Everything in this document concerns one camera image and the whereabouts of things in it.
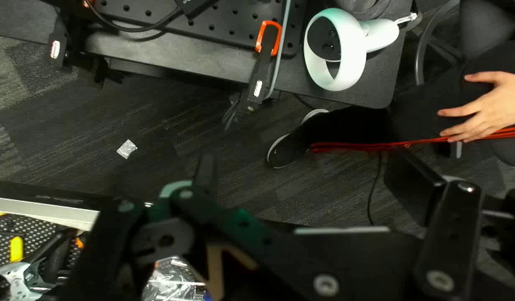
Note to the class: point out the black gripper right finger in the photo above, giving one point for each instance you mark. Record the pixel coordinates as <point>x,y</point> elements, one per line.
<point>449,234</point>

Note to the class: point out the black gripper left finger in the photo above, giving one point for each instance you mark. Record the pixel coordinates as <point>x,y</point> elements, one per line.
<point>100,251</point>

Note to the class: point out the steel tool drawer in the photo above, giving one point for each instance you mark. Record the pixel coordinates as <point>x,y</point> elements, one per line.
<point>40,211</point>

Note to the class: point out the person's bare hand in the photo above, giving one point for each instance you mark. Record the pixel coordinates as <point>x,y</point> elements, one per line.
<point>496,106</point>

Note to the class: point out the clear plastic bag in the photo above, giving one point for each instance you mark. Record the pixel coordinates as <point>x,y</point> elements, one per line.
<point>173,278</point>

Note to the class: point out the silver spring clamp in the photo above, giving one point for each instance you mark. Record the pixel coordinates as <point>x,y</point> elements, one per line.
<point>16,278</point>

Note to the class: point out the small paper scrap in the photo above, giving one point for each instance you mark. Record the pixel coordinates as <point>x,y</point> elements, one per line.
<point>125,149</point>

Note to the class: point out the green black bar clamp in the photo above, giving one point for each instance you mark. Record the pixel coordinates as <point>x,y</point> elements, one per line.
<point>267,244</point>

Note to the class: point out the black shoe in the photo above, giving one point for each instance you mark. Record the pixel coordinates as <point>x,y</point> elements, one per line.
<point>292,146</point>

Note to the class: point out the black clamp with white label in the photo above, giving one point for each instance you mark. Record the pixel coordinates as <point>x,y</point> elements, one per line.
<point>56,47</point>

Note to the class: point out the white VR controller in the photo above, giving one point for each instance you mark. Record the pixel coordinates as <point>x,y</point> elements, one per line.
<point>354,34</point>

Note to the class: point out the orange black bar clamp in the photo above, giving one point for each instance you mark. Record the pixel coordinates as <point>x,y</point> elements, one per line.
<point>260,72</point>

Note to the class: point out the black pegboard table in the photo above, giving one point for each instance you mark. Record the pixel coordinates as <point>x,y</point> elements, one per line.
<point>224,22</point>

